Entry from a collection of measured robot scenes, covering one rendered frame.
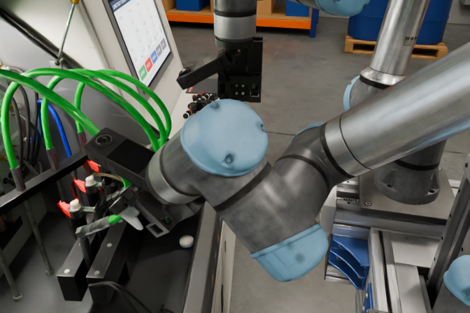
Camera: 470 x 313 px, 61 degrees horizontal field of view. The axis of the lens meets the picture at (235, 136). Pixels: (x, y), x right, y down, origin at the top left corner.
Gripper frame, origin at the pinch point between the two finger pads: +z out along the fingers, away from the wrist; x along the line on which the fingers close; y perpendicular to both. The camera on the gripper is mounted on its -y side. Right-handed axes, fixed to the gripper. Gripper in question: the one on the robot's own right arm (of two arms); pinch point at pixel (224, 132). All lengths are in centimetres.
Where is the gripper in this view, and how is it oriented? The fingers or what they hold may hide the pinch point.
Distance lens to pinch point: 82.3
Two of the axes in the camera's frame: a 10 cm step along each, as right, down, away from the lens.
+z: 0.0, 8.6, 5.0
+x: 0.6, -5.0, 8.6
